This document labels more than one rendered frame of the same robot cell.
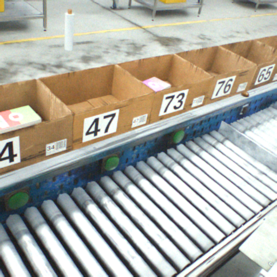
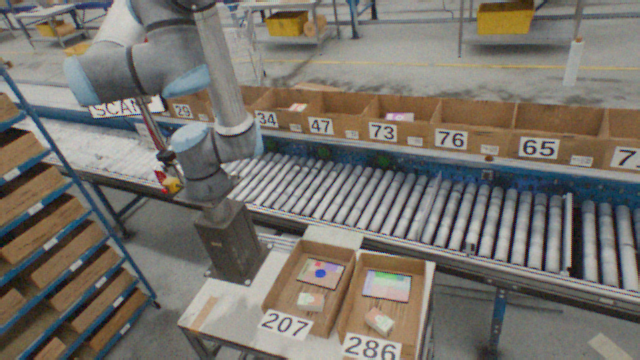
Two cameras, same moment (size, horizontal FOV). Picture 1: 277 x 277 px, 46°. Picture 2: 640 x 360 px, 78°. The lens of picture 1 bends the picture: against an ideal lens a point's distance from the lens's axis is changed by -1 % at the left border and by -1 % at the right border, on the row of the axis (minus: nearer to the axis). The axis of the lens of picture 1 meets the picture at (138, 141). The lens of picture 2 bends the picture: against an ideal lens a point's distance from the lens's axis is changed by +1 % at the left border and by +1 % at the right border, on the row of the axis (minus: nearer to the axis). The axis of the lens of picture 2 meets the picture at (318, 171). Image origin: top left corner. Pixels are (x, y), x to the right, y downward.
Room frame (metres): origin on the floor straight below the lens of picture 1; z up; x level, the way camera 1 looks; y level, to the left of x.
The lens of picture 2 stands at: (0.57, -1.93, 2.17)
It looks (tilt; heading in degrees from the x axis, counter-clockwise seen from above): 36 degrees down; 79
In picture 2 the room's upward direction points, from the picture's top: 12 degrees counter-clockwise
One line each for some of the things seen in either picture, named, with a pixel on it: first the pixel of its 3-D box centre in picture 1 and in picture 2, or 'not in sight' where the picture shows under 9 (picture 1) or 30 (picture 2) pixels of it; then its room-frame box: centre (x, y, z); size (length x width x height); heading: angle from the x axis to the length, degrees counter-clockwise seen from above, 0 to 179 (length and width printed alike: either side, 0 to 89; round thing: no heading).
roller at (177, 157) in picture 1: (206, 182); (364, 197); (1.10, -0.33, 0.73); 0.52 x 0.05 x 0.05; 46
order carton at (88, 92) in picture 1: (96, 103); (341, 114); (1.19, 0.21, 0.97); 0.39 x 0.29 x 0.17; 136
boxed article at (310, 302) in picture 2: not in sight; (310, 302); (0.62, -0.90, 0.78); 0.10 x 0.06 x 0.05; 151
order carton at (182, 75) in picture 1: (162, 85); (401, 120); (1.47, -0.06, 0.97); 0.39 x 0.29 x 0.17; 136
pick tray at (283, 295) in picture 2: not in sight; (312, 284); (0.65, -0.83, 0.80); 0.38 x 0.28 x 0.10; 50
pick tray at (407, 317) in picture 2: not in sight; (384, 301); (0.90, -1.03, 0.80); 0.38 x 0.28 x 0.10; 54
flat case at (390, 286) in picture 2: not in sight; (387, 285); (0.95, -0.94, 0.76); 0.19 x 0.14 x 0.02; 145
